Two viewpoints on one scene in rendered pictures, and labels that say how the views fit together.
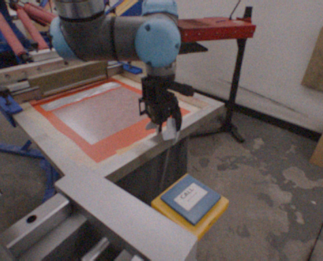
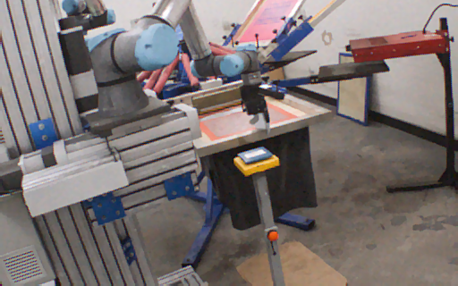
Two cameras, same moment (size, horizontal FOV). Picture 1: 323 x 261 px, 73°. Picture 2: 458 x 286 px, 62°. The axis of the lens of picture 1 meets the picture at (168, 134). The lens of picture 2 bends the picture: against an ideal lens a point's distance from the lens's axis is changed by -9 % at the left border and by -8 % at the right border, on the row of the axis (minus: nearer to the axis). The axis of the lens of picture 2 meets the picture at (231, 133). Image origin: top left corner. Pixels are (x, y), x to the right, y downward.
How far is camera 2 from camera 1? 1.15 m
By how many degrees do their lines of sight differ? 34
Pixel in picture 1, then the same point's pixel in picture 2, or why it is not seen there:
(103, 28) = (208, 62)
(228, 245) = not seen: outside the picture
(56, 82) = (211, 102)
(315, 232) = not seen: outside the picture
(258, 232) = not seen: outside the picture
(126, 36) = (217, 63)
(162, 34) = (228, 62)
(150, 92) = (245, 95)
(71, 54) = (197, 73)
